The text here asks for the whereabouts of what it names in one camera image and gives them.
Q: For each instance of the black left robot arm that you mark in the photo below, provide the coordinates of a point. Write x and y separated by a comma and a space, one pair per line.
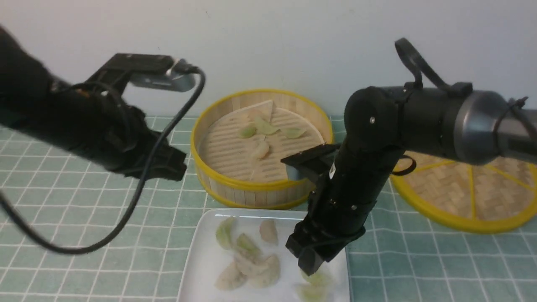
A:
90, 119

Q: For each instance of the green dumpling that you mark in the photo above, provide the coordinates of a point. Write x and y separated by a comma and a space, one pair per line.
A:
293, 133
317, 287
247, 131
264, 127

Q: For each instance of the white dumpling plate centre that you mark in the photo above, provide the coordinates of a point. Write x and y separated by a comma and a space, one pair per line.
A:
248, 264

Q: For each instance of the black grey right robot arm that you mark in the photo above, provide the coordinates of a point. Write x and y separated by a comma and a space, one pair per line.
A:
427, 116

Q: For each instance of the white dumpling in steamer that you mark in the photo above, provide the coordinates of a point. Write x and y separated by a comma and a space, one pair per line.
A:
260, 151

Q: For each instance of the yellow-rimmed bamboo steamer basket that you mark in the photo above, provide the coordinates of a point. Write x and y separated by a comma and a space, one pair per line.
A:
245, 194

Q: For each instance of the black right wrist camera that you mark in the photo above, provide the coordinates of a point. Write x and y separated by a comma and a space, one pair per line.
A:
311, 163

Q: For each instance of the green dumpling plate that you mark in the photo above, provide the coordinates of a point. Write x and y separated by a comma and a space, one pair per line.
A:
223, 233
245, 243

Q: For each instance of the white dumpling plate bottom left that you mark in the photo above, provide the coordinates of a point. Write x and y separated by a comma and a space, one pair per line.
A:
231, 278

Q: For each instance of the white dumpling plate bottom middle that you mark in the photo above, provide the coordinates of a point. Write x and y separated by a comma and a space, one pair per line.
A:
270, 274

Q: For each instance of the green dumpling plate middle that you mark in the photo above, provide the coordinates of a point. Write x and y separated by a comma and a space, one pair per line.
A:
245, 243

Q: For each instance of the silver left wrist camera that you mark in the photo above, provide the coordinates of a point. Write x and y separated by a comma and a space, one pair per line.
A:
149, 71

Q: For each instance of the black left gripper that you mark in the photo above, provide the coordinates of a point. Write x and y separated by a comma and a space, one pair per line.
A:
167, 163

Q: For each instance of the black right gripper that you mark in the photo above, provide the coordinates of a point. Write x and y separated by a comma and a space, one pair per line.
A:
328, 227

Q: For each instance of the yellow-rimmed bamboo steamer lid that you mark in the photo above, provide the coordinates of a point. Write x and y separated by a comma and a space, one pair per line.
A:
495, 198

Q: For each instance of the green dumpling plate left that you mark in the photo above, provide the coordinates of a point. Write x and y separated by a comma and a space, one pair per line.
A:
223, 233

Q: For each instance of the green dumpling in steamer top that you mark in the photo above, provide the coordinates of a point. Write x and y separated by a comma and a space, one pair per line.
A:
264, 127

